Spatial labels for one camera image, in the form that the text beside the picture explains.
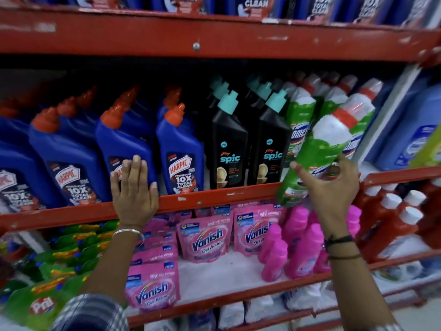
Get person's left hand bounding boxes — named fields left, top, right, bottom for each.
left=110, top=155, right=159, bottom=231

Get person's right hand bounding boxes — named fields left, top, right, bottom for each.
left=289, top=155, right=361, bottom=240

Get green white cleaner bottle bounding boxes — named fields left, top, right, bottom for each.
left=276, top=94, right=376, bottom=208

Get person's right forearm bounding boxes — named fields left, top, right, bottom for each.
left=324, top=236, right=397, bottom=331

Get person's left forearm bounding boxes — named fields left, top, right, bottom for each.
left=79, top=229, right=145, bottom=307

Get silver bangle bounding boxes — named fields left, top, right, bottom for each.
left=112, top=228, right=145, bottom=248

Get row of green white bottles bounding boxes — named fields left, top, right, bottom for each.
left=283, top=70, right=384, bottom=169

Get group of pink pouches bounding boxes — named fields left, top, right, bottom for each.
left=124, top=200, right=288, bottom=311

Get group of pink bottles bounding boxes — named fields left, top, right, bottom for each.
left=258, top=204, right=362, bottom=283

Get black thread wristbands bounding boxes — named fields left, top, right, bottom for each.
left=323, top=234, right=362, bottom=262

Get row of black teal-capped bottles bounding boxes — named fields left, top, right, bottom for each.
left=203, top=75, right=293, bottom=190

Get row of blue red-capped bottles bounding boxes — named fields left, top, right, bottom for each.
left=0, top=84, right=205, bottom=211

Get group of red white-capped bottles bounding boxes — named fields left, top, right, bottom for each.
left=353, top=178, right=441, bottom=264

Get group of light blue bottles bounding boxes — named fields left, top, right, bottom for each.
left=363, top=79, right=441, bottom=171

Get group of white packets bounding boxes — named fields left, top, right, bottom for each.
left=145, top=281, right=340, bottom=331

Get plaid shirt sleeve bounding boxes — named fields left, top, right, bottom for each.
left=50, top=294, right=130, bottom=331

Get group of green pouches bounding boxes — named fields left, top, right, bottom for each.
left=0, top=220, right=121, bottom=331

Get red metal shelf rack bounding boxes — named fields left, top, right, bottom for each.
left=0, top=6, right=441, bottom=331

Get row of dark blue bottles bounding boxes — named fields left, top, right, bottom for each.
left=31, top=0, right=431, bottom=26

